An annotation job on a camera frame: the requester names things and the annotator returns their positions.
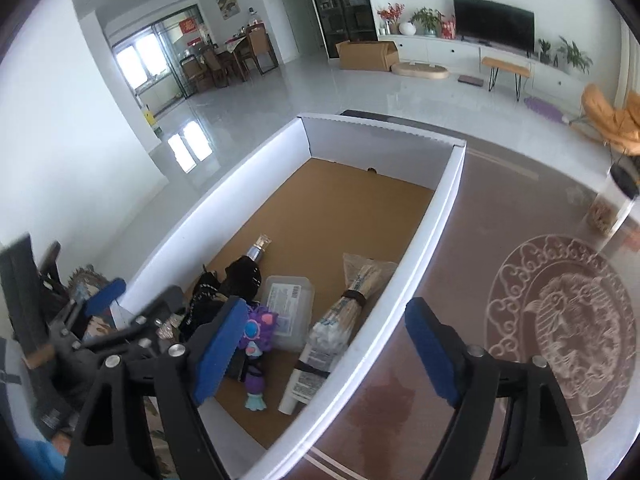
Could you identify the brown cardboard box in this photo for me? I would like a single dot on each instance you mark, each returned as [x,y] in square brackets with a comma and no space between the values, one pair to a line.
[367,55]

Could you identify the white tv cabinet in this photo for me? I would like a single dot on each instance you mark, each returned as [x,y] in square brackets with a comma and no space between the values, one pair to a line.
[464,58]

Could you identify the green plant left of tv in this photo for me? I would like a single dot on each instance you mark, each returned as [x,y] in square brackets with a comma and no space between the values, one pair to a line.
[429,19]

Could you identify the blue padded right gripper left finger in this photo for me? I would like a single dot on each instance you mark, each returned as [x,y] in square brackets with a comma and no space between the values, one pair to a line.
[112,439]

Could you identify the clear cylindrical jar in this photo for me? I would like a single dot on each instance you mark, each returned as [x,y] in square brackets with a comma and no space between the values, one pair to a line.
[613,204]

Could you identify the purple toy wand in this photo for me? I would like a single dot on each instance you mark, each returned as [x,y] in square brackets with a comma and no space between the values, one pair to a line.
[255,343]

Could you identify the black flat television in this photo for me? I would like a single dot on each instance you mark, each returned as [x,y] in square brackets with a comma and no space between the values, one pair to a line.
[495,23]

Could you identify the green potted plant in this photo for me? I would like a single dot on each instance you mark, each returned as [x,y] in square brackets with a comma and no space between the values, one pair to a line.
[574,57]

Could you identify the red flower vase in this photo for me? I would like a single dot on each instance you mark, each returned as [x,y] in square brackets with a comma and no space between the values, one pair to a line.
[391,17]

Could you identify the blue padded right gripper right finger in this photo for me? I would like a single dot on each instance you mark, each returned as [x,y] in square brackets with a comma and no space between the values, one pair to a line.
[539,439]

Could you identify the white cardboard box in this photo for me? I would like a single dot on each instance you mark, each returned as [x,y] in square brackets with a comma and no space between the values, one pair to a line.
[321,187]

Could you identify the clear plastic floss box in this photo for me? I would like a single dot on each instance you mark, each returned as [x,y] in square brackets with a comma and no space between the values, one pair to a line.
[291,299]

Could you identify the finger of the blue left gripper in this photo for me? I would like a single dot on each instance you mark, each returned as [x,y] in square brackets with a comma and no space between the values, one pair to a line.
[103,299]

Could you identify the gold capped black bottle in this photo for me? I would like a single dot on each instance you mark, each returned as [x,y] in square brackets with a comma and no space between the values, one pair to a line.
[243,277]

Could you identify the small wooden stool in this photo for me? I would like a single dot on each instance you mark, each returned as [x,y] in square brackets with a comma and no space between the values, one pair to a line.
[497,66]

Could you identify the bundle of wooden sticks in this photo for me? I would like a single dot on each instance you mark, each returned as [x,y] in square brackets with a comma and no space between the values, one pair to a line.
[365,279]

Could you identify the dark display shelf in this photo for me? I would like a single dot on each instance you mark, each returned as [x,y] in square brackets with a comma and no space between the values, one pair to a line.
[345,20]

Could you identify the white sunscreen tube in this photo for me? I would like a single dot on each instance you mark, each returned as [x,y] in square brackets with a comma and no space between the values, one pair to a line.
[302,386]

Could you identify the orange lounge chair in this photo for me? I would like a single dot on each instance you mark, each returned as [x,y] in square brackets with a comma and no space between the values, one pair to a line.
[617,127]

